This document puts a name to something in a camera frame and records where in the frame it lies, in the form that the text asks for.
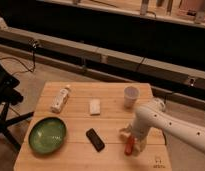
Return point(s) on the translucent plastic cup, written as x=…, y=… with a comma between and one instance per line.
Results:
x=131, y=95

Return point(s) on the green round bowl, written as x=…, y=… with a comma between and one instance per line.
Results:
x=47, y=135

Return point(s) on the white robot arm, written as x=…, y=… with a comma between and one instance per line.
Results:
x=152, y=114

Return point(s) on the black office chair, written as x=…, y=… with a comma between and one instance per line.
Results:
x=9, y=96

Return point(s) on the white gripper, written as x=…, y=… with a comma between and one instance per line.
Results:
x=140, y=132

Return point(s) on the white plastic bottle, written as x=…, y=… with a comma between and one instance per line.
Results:
x=60, y=99

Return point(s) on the white sponge block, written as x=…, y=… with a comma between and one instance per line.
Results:
x=94, y=107

